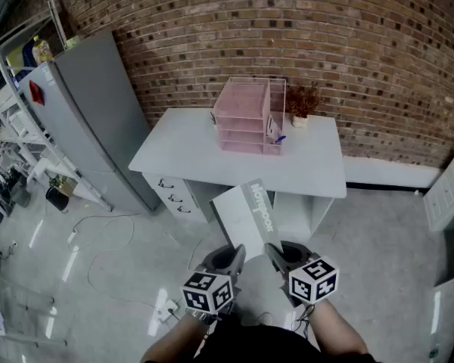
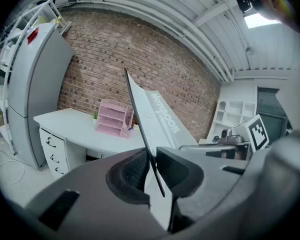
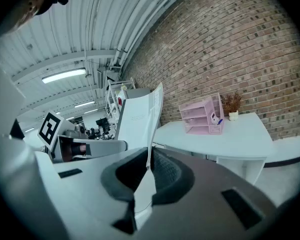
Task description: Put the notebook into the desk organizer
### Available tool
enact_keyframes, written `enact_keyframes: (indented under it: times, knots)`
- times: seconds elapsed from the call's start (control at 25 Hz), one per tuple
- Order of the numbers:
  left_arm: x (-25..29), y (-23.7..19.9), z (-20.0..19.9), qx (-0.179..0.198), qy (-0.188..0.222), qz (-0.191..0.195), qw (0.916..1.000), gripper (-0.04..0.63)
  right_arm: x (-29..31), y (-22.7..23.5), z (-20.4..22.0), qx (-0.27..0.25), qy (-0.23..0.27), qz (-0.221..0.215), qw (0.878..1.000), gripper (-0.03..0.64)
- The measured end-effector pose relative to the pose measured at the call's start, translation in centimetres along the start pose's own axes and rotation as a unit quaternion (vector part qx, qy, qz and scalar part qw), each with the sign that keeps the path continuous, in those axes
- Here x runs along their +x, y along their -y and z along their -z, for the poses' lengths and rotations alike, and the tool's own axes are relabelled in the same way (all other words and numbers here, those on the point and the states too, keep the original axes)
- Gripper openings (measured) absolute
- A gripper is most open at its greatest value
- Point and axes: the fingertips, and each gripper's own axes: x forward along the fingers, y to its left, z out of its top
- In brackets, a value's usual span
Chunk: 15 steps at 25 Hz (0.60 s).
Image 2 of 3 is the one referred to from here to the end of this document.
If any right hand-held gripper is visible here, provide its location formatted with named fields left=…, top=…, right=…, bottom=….
left=179, top=113, right=270, bottom=161

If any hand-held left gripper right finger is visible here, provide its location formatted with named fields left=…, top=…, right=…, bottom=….
left=156, top=146, right=248, bottom=232

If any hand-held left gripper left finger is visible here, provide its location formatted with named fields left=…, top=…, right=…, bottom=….
left=24, top=148, right=166, bottom=240

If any grey and white notebook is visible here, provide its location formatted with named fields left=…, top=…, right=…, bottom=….
left=123, top=67, right=200, bottom=232

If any pink mesh desk organizer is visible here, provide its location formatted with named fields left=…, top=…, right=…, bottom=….
left=94, top=98, right=135, bottom=139

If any white cubby cabinet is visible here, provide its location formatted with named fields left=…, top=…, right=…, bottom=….
left=211, top=98, right=257, bottom=141

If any white desk with drawers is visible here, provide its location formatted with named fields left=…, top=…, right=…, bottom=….
left=33, top=108, right=201, bottom=180

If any brown dried potted plant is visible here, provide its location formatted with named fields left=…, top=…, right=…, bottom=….
left=131, top=115, right=140, bottom=132

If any dark glass door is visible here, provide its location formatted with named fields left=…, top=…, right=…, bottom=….
left=255, top=86, right=289, bottom=145

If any grey refrigerator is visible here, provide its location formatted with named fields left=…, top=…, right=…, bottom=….
left=7, top=22, right=75, bottom=170

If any rectangular ceiling light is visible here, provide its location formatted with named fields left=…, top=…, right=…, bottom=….
left=243, top=13, right=282, bottom=30

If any white metal shelving unit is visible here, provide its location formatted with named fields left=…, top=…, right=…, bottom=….
left=0, top=0, right=73, bottom=157

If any red sticker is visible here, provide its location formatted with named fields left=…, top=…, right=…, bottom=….
left=26, top=26, right=40, bottom=46

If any white floor cable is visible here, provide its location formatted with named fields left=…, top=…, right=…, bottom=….
left=0, top=155, right=26, bottom=185

